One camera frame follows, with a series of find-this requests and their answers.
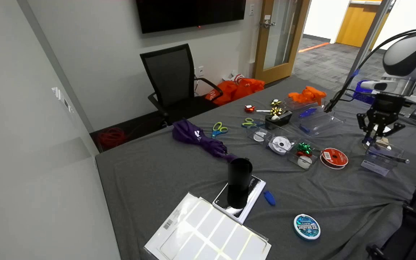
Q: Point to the grey metal frame post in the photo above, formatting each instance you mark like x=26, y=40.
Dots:
x=378, y=23

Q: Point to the black cup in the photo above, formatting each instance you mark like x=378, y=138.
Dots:
x=239, y=182

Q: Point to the small clear plastic container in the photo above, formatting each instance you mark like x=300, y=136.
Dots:
x=375, y=166

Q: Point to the gold gift bow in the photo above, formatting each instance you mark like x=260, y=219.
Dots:
x=276, y=107

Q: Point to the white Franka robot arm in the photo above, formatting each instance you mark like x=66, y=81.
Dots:
x=410, y=58

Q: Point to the wide clear plastic container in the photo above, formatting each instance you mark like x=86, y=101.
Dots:
x=320, y=114

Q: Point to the long clear plastic container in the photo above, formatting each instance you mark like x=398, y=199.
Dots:
x=291, y=157

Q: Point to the plain wooden door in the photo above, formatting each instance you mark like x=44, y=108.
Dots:
x=356, y=23

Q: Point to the blue bin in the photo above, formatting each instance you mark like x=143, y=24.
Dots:
x=361, y=97

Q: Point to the short blue marker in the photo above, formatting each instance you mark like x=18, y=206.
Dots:
x=304, y=128

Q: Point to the black wall television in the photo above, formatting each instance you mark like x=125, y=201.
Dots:
x=187, y=14

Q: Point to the green gift bow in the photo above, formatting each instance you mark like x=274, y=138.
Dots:
x=304, y=147

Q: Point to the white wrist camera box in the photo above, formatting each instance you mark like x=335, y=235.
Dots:
x=378, y=86

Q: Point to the round blue tin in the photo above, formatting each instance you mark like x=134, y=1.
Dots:
x=306, y=225

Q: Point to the white wall plate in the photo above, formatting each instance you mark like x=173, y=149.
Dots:
x=57, y=94

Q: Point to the small clear tape piece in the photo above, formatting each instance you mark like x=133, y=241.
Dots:
x=260, y=136

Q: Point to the white label sheet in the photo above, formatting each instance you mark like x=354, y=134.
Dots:
x=202, y=231

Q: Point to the orange fabric bag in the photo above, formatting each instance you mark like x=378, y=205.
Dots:
x=237, y=89

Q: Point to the narrow clear plastic container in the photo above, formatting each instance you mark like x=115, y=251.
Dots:
x=326, y=124

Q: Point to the white wall outlet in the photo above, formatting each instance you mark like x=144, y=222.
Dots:
x=200, y=69

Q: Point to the purple cloth bundle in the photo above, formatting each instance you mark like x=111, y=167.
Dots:
x=187, y=130

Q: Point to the small white tape roll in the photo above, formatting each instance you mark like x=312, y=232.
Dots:
x=303, y=162

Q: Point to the grey tablecloth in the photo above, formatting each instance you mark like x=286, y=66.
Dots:
x=169, y=167

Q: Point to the white-framed phone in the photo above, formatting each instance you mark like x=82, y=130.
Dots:
x=254, y=198

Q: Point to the orange plastic toy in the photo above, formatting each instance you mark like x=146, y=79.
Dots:
x=306, y=95

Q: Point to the wooden door with glass panel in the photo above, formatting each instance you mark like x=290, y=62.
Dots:
x=260, y=58

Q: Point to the white spool with tan centre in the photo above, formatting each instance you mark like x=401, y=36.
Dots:
x=387, y=143

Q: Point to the black tape dispenser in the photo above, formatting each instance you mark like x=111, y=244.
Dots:
x=280, y=118

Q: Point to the long blue marker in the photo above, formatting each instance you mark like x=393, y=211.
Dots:
x=309, y=112

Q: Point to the red gift bow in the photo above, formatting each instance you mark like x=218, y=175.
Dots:
x=299, y=153
x=250, y=108

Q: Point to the silver pen with blue tip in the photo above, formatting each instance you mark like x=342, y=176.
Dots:
x=391, y=154

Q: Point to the black mesh office chair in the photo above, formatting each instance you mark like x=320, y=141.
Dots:
x=169, y=72

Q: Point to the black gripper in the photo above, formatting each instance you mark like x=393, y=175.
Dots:
x=385, y=107

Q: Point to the silver ribbon spool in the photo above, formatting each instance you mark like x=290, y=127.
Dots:
x=280, y=144

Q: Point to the blue marker cap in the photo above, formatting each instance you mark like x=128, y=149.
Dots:
x=268, y=198

